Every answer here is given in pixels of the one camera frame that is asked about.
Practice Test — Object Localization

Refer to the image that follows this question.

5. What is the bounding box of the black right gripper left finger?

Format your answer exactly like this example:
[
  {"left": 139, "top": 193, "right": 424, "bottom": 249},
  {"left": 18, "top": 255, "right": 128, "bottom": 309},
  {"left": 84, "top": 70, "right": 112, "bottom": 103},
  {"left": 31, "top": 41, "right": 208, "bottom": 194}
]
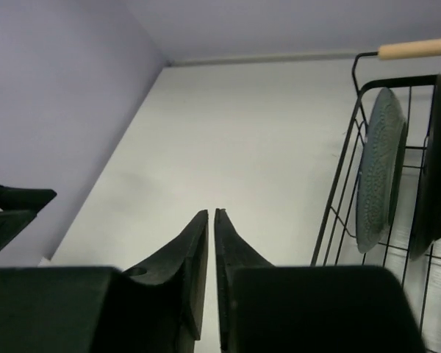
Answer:
[{"left": 123, "top": 210, "right": 209, "bottom": 352}]

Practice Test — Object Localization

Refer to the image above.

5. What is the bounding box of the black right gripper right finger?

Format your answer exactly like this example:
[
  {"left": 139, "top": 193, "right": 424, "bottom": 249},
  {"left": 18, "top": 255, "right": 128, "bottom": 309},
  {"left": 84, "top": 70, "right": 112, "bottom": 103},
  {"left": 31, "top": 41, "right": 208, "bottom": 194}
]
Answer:
[{"left": 214, "top": 208, "right": 273, "bottom": 352}]

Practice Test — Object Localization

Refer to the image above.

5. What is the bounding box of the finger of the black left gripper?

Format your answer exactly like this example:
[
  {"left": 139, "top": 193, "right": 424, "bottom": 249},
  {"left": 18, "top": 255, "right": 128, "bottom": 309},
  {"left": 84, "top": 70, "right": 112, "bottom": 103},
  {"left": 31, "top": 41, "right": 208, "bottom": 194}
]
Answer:
[{"left": 0, "top": 185, "right": 57, "bottom": 251}]

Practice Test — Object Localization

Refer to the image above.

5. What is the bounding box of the blue floral plate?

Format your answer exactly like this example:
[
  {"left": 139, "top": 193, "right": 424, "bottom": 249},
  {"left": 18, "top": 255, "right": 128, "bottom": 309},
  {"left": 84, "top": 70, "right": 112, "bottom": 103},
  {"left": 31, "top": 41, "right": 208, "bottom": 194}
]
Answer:
[{"left": 356, "top": 88, "right": 408, "bottom": 254}]

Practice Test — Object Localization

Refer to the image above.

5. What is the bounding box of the dark plate cream inside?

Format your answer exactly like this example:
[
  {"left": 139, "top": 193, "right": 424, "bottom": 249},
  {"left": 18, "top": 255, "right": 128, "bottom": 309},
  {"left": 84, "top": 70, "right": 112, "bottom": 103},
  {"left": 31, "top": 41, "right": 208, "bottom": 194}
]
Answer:
[{"left": 409, "top": 74, "right": 441, "bottom": 260}]

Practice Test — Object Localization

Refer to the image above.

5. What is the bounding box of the black wire dish rack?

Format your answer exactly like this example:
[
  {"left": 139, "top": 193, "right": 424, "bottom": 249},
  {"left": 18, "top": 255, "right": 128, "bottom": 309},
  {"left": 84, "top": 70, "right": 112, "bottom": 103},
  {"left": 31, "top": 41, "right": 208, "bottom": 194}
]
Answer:
[{"left": 309, "top": 37, "right": 441, "bottom": 353}]

